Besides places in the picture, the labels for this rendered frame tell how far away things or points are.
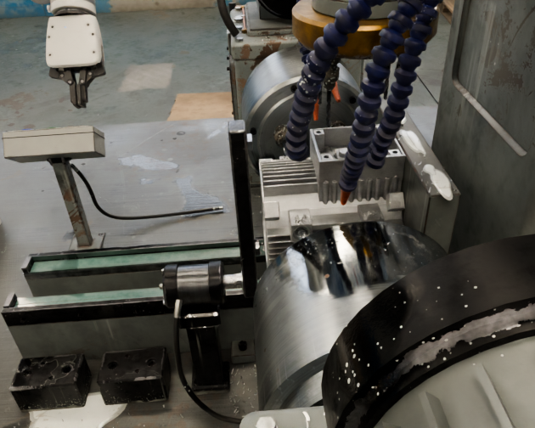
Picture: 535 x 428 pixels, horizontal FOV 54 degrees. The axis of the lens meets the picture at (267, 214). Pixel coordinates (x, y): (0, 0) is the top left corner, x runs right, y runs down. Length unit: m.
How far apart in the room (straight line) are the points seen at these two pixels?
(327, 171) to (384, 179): 0.08
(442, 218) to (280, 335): 0.28
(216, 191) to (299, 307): 0.82
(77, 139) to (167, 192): 0.36
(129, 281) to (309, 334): 0.53
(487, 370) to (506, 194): 0.56
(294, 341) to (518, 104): 0.43
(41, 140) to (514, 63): 0.80
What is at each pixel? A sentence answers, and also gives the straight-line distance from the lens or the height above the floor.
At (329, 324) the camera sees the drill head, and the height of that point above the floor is 1.15.
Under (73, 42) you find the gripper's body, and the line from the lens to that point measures 1.10.
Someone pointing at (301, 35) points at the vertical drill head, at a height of 1.31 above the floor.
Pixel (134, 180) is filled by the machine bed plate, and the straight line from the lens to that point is 1.40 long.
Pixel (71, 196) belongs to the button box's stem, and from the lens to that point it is 1.13.
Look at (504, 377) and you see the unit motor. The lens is 0.22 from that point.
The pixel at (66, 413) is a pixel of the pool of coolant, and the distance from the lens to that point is 0.92.
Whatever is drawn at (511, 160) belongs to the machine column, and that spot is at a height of 1.16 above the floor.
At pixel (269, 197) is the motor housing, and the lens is 0.76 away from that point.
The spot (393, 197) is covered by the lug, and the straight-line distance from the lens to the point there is 0.76.
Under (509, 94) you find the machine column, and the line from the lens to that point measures 0.77.
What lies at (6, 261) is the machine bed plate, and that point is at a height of 0.80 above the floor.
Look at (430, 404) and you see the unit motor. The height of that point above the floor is 1.34.
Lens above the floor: 1.51
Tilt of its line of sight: 36 degrees down
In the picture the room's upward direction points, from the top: 3 degrees counter-clockwise
